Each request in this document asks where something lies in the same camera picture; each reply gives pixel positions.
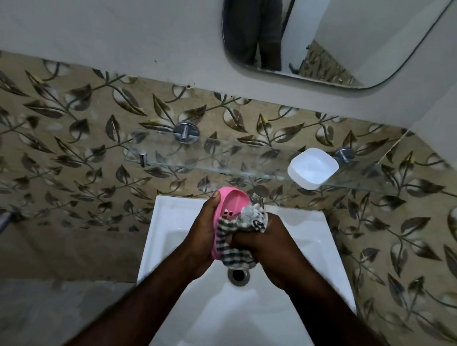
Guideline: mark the chrome faucet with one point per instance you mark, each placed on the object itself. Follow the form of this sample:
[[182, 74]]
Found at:
[[258, 201]]

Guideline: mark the rounded wall mirror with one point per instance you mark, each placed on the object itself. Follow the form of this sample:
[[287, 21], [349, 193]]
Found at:
[[349, 29]]

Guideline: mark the metal sink drain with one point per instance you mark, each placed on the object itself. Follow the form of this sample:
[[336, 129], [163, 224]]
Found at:
[[238, 277]]

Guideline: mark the person's right forearm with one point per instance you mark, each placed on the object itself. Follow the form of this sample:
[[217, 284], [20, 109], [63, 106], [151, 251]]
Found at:
[[353, 338]]

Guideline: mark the person's left hand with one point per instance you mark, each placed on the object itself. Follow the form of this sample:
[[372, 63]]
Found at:
[[201, 237]]

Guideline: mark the person's left forearm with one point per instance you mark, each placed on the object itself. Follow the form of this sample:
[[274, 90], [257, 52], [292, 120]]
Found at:
[[127, 319]]

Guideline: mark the checkered cleaning cloth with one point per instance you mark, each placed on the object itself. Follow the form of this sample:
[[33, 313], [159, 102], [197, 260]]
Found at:
[[237, 241]]

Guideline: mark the glass shelf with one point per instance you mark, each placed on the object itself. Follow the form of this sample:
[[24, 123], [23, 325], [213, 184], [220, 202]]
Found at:
[[234, 159]]

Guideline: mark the white sink basin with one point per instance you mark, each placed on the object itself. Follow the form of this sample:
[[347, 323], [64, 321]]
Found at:
[[236, 326]]

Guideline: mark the person's right hand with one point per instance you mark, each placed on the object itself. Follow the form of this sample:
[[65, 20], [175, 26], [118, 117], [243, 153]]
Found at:
[[273, 253]]

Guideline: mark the white soap dish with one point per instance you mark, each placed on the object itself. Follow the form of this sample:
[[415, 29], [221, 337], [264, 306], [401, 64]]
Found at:
[[312, 169]]

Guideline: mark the pink soap dish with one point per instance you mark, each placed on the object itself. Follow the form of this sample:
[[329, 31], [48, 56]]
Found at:
[[231, 203]]

